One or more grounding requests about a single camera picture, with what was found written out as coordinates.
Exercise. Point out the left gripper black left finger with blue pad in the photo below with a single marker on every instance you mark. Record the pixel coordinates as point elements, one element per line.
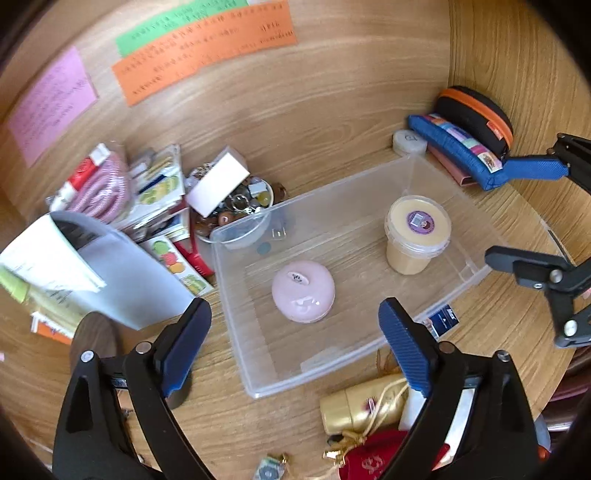
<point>91,441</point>

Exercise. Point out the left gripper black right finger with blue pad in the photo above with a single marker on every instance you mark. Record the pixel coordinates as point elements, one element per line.
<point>476,421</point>

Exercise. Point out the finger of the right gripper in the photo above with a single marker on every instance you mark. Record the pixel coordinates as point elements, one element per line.
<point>539,270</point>
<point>569,157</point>

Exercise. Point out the white cloth drawstring pouch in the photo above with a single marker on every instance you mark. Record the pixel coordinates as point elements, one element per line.
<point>452,417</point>

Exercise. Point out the red velvet drawstring pouch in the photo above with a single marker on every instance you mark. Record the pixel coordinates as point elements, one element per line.
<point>366,458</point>

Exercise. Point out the clear jar with cream lid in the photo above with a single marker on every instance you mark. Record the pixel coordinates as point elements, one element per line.
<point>418,230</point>

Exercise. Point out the gold sunscreen bottle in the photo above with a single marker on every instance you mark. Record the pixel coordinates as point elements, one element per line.
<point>350,409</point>

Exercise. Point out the pink round compact case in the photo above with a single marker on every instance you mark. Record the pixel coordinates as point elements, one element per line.
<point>303,291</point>

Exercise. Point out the blue pencil pouch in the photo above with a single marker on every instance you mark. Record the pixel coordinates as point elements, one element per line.
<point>461,148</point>

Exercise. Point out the brown ceramic mug with lid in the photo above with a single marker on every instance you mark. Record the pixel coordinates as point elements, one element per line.
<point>99,333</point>

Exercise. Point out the black orange zip case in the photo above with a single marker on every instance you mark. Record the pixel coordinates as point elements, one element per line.
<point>479,116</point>

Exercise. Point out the small blue sachet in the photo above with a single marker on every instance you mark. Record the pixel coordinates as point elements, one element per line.
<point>442,321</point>

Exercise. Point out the pink notebook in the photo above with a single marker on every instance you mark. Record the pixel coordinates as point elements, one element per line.
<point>460,176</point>

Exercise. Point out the orange tube package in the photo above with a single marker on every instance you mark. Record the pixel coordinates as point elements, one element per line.
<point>44,326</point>

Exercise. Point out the green spray bottle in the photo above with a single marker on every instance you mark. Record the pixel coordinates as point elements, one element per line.
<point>35,299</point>

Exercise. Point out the small white round tin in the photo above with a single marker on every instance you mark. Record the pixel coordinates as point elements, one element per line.
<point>408,142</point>

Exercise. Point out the white paper stack folder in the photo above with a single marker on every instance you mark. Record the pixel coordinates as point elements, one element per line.
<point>98,267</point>

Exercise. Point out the fruit sticker sheet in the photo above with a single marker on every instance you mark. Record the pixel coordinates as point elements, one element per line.
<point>163,250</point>

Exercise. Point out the clear plastic storage bin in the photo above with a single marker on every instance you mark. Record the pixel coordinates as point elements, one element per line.
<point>342,227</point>

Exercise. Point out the white bowl of beads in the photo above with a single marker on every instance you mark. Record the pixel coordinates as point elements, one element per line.
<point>242,217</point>

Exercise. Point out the small white cardboard box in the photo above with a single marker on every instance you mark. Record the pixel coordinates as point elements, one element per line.
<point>228,171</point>

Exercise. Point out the orange sticky note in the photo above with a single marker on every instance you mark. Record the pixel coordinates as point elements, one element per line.
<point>184,51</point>

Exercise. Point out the pink sticky note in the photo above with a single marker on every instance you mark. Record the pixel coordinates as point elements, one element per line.
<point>57,99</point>

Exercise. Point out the green sticky note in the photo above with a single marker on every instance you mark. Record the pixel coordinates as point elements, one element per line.
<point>170,20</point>

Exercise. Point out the pink coiled cord pack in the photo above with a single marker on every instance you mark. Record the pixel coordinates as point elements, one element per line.
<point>99,187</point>

